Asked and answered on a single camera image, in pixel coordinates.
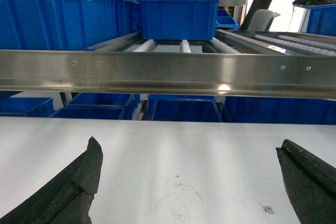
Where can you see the lower blue bin left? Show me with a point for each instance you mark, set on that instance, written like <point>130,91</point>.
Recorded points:
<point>27,107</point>

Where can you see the large blue bin left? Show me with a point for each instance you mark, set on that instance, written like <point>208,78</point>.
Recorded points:
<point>65,24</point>

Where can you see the lower blue bin centre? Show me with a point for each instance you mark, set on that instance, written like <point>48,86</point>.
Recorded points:
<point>183,108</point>

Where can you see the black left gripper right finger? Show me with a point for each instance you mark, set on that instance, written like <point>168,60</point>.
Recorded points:
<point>309,183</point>

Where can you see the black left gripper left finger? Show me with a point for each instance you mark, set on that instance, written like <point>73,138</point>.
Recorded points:
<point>68,196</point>

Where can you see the lower blue bin right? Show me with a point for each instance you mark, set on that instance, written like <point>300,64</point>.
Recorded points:
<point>278,110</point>

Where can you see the lower blue bin centre-left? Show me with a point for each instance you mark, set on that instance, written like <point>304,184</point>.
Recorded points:
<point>106,106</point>

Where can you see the black office chair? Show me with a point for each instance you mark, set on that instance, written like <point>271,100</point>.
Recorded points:
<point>259,17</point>

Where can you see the blue bin on rollers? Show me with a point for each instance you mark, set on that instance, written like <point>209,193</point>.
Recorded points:
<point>178,19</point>

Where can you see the blue bin far right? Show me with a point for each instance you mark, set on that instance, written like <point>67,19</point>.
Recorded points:
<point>322,20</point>

